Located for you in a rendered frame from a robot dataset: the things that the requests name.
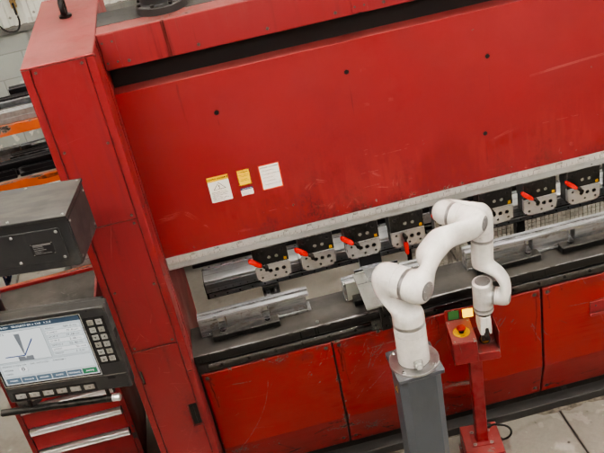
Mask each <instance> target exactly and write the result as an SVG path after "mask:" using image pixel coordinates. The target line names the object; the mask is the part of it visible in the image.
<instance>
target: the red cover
mask: <svg viewBox="0 0 604 453"><path fill-rule="evenodd" d="M411 1H414V0H215V1H211V2H207V3H203V4H196V5H192V6H187V7H183V8H182V9H180V10H177V11H175V12H172V13H167V14H163V15H158V16H151V17H140V18H136V19H132V20H128V21H124V22H116V23H113V24H109V25H104V26H101V27H97V28H96V33H95V37H96V39H97V42H98V45H99V49H100V51H101V54H102V59H103V63H104V65H105V68H106V71H112V70H115V69H119V68H123V67H130V66H135V65H138V64H142V63H146V62H150V61H154V60H158V59H162V58H169V57H173V56H177V55H181V54H185V53H189V52H193V51H197V50H201V49H208V48H212V47H216V46H220V45H224V44H228V43H232V42H236V41H240V40H247V39H251V38H255V37H259V36H263V35H267V34H271V33H275V32H279V31H286V30H290V29H294V28H298V27H302V26H306V25H310V24H314V23H318V22H325V21H329V20H332V19H337V18H341V17H344V16H349V15H353V14H356V13H360V12H361V13H364V12H367V11H372V10H376V9H379V8H384V7H388V6H391V5H396V4H402V3H407V2H411Z"/></svg>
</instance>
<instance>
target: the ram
mask: <svg viewBox="0 0 604 453"><path fill-rule="evenodd" d="M114 96H115V99H116V102H117V104H118V107H119V111H120V116H121V118H122V121H123V125H124V128H125V130H126V133H127V136H128V140H129V144H130V147H131V151H132V154H133V156H134V159H135V162H136V166H137V169H138V173H139V176H140V180H141V182H142V185H143V188H144V191H145V194H146V197H147V202H148V205H149V208H150V211H151V214H152V217H153V220H154V223H155V228H156V231H157V233H158V237H159V240H160V243H161V246H162V249H163V252H164V257H165V259H167V258H171V257H174V256H178V255H182V254H186V253H192V252H196V251H200V250H204V249H208V248H211V247H215V246H219V245H222V244H229V243H233V242H236V241H240V240H244V239H247V238H251V237H256V236H259V235H266V234H269V233H273V232H277V231H280V230H284V229H288V228H292V227H298V226H302V225H305V224H309V223H314V222H317V221H321V220H325V219H328V218H335V217H339V216H342V215H346V214H350V213H353V212H357V211H361V210H364V209H372V208H375V207H379V206H383V205H386V204H390V203H394V202H398V201H401V200H408V199H411V198H415V197H419V196H422V195H426V194H431V193H434V192H438V191H444V190H448V189H452V188H456V187H459V186H463V185H467V184H470V183H474V182H480V181H484V180H489V179H492V178H496V177H500V176H504V175H507V174H511V173H517V172H521V171H525V170H528V169H532V168H536V167H539V166H544V165H548V164H554V163H558V162H562V161H565V160H569V159H573V158H576V157H580V156H584V155H590V154H594V153H598V152H602V151H604V0H491V1H487V2H482V3H479V4H472V5H468V6H464V7H460V8H456V9H452V10H448V11H444V12H440V13H434V14H429V15H425V16H422V17H417V18H413V19H410V20H405V21H401V22H395V23H390V24H387V25H383V26H378V27H375V28H371V29H366V30H363V31H355V32H352V33H348V34H344V35H340V36H336V37H332V38H328V39H324V40H317V41H313V42H309V43H306V44H301V45H297V46H294V47H289V48H285V49H278V50H274V51H271V52H267V53H262V54H259V55H255V56H250V57H247V58H239V59H236V60H232V61H227V62H224V63H220V64H216V65H212V66H208V67H201V68H197V69H193V70H189V71H185V72H181V73H178V74H173V75H167V76H162V77H158V78H155V79H150V80H146V81H143V82H139V83H134V84H128V85H123V86H120V87H116V88H115V94H114ZM274 162H279V166H280V173H281V178H282V181H283V186H280V187H277V188H273V189H269V190H266V191H264V190H263V189H262V182H261V178H260V174H259V170H258V166H260V165H264V164H270V163H274ZM598 164H604V157H603V158H600V159H596V160H592V161H589V162H584V163H580V164H574V165H570V166H566V167H563V168H559V169H555V170H552V171H548V172H544V173H538V174H534V175H530V176H527V177H523V178H519V179H515V180H511V181H507V182H501V183H497V184H494V185H490V186H486V187H483V188H479V189H475V190H471V191H465V192H461V193H458V194H453V195H449V196H446V197H442V198H438V199H435V200H428V201H424V202H421V203H417V204H413V205H410V206H406V207H402V208H399V209H392V210H388V211H384V212H380V213H377V214H373V215H369V216H365V217H362V218H355V219H352V220H348V221H344V222H341V223H337V224H333V225H330V226H323V227H319V228H315V229H311V230H307V231H304V232H300V233H296V234H293V235H286V236H283V237H279V238H275V239H271V240H268V241H264V242H260V243H257V244H249V245H246V246H242V247H238V248H235V249H231V250H227V251H224V252H220V253H213V254H210V255H206V256H202V257H199V258H195V259H191V260H187V261H183V262H177V263H173V264H169V265H168V264H167V266H168V269H169V271H171V270H175V269H179V268H182V267H186V266H190V265H193V264H197V263H201V262H208V261H212V260H216V259H219V258H223V257H227V256H230V255H234V254H238V253H244V252H248V251H252V250H255V249H259V248H263V247H266V246H270V245H274V244H281V243H285V242H288V241H292V240H296V239H299V238H303V237H307V236H311V235H317V234H321V233H324V232H328V231H332V230H335V229H339V228H343V227H349V226H353V225H358V224H361V223H365V222H369V221H372V220H376V219H380V218H386V217H390V216H393V215H397V214H401V213H405V212H408V211H412V210H416V209H422V208H426V207H429V206H434V204H435V203H436V202H438V201H440V200H446V199H452V200H459V199H463V198H466V197H470V196H474V195H477V194H481V193H485V192H488V191H495V190H499V189H502V188H506V187H511V186H514V185H518V184H522V183H525V182H532V181H535V180H539V179H543V178H546V177H550V176H554V175H558V174H561V173H568V172H571V171H575V170H579V169H582V168H587V167H591V166H594V165H598ZM244 169H249V173H250V177H251V181H252V183H249V184H246V185H242V186H240V185H239V181H238V178H237V174H236V171H241V170H244ZM226 173H227V177H228V180H229V184H230V188H231V192H232V195H233V199H230V200H223V201H220V202H216V203H212V199H211V196H210V193H209V187H208V183H207V180H206V179H208V178H211V177H215V176H219V175H222V174H226ZM251 186H253V192H254V193H253V194H249V195H244V196H242V192H241V189H243V188H246V187H251Z"/></svg>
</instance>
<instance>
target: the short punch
mask: <svg viewBox="0 0 604 453"><path fill-rule="evenodd" d="M358 260H359V266H360V269H361V270H364V269H367V268H371V267H375V266H378V265H379V264H380V263H382V260H381V253H380V251H379V252H378V253H375V254H371V255H368V256H364V257H360V258H358Z"/></svg>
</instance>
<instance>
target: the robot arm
mask: <svg viewBox="0 0 604 453"><path fill-rule="evenodd" d="M431 214H432V217H433V219H434V220H435V221H436V222H437V223H439V224H440V225H442V226H440V227H437V228H435V229H433V230H431V231H430V232H429V234H427V235H426V236H425V237H424V239H423V240H422V241H421V243H420V244H419V246H418V248H417V250H416V260H417V262H418V264H419V266H420V267H419V268H418V269H412V268H409V267H406V266H403V265H401V264H397V263H394V262H382V263H380V264H379V265H378V266H377V267H376V268H375V269H374V270H373V272H372V276H371V283H372V287H373V289H374V291H375V293H376V295H377V297H378V299H379V300H380V301H381V303H382V304H383V305H384V306H385V308H386V309H387V310H388V312H389V313H390V315H391V316H392V323H393V329H394V335H395V346H396V349H395V350H394V351H393V352H392V353H391V355H390V357H389V366H390V368H391V369H392V370H393V371H394V372H395V373H396V374H397V375H399V376H401V377H405V378H420V377H423V376H426V375H428V374H430V373H431V372H432V371H433V370H434V369H436V368H437V367H438V365H439V363H440V355H439V354H438V352H437V351H436V349H434V348H433V347H432V346H430V345H429V344H428V337H427V330H426V323H425V316H424V312H423V309H422V306H421V304H424V303H426V302H427V301H428V300H429V299H430V298H431V296H432V293H433V290H434V281H435V273H436V270H437V268H438V266H439V264H440V262H441V260H442V259H443V258H444V257H445V255H446V254H447V253H448V252H449V251H450V250H451V249H452V248H453V247H455V246H457V245H459V244H463V243H466V242H469V241H471V263H472V266H473V268H474V269H476V270H478V271H481V272H483V273H486V274H488V275H490V276H492V277H493V278H495V279H496V280H497V282H498V283H499V285H500V287H497V286H494V285H493V281H492V279H491V278H489V277H487V276H484V275H481V276H477V277H475V278H473V280H472V294H473V307H474V312H475V320H476V324H477V327H478V330H479V333H480V334H481V339H482V342H485V341H489V340H490V339H489V332H490V333H492V320H491V314H492V313H493V305H499V306H507V305H509V303H510V302H511V280H510V277H509V275H508V273H507V271H506V270H505V269H504V268H503V267H502V266H501V265H500V264H499V263H497V262H496V261H495V260H494V259H493V213H492V211H491V209H490V208H489V207H488V206H487V205H486V204H484V203H482V202H473V201H466V200H452V199H446V200H440V201H438V202H436V203H435V204H434V206H433V207H432V211H431Z"/></svg>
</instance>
